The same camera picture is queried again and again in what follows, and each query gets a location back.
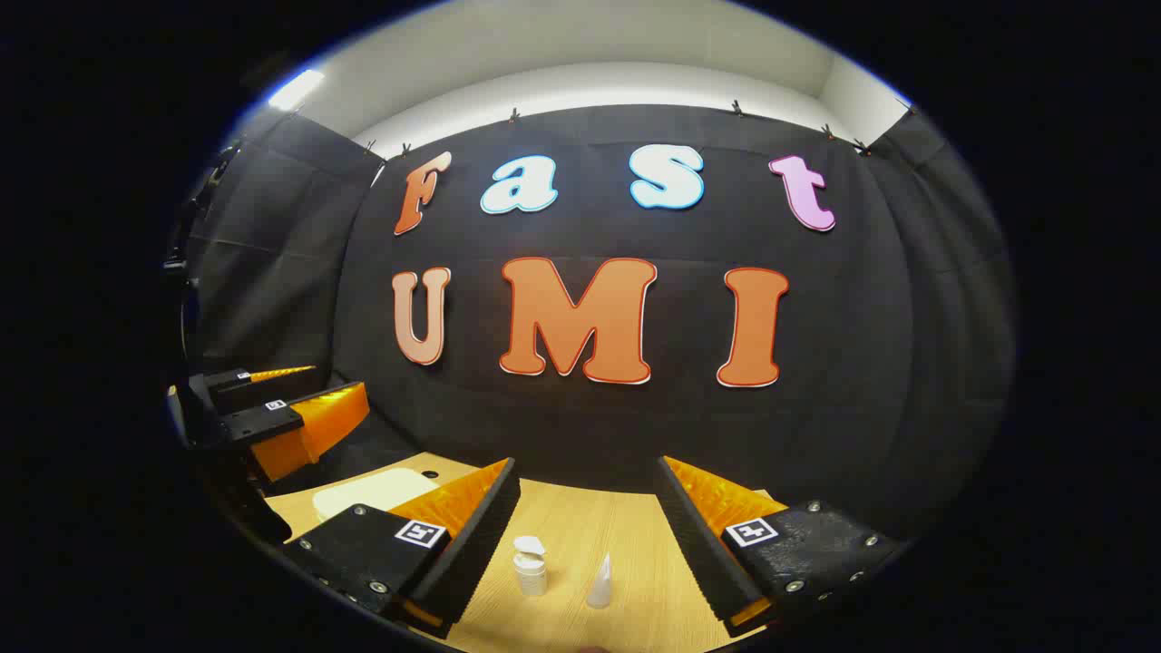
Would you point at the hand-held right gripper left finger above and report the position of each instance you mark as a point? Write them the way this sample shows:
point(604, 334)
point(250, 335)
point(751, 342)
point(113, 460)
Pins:
point(472, 544)

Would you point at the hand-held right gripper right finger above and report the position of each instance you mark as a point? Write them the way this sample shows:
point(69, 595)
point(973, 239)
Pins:
point(698, 544)

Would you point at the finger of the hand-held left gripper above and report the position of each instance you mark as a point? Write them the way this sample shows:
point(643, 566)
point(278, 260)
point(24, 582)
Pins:
point(263, 390)
point(263, 422)

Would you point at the white pump bottle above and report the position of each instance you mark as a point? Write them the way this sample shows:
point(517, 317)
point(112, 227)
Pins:
point(530, 571)

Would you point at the white squeeze tube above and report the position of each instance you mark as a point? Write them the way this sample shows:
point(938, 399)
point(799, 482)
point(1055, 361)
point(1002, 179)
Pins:
point(600, 588)

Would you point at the black backdrop cloth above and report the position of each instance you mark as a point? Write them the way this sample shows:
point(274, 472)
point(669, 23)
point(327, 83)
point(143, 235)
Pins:
point(635, 426)

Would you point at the dark stand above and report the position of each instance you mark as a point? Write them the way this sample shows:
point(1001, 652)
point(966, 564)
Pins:
point(175, 267)

